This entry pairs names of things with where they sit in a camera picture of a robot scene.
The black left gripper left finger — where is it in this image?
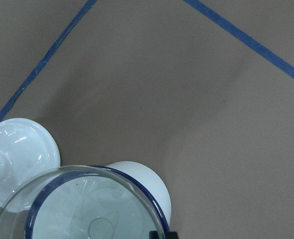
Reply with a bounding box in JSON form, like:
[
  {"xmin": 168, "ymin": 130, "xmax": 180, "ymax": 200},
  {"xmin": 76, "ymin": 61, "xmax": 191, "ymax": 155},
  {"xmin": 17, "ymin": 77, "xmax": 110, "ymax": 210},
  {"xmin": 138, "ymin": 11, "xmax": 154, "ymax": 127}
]
[{"xmin": 149, "ymin": 231, "xmax": 159, "ymax": 239}]

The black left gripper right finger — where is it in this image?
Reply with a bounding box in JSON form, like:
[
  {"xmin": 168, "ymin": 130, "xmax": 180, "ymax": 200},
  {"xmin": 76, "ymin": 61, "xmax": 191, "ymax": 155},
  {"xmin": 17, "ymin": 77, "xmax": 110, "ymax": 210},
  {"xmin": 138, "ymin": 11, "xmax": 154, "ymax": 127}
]
[{"xmin": 165, "ymin": 231, "xmax": 178, "ymax": 239}]

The white enamel mug blue rim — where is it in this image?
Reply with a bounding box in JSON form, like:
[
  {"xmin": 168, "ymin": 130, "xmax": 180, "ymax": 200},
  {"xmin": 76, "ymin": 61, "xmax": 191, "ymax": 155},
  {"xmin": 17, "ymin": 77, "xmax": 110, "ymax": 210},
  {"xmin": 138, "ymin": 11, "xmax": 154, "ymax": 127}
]
[{"xmin": 24, "ymin": 161, "xmax": 171, "ymax": 239}]

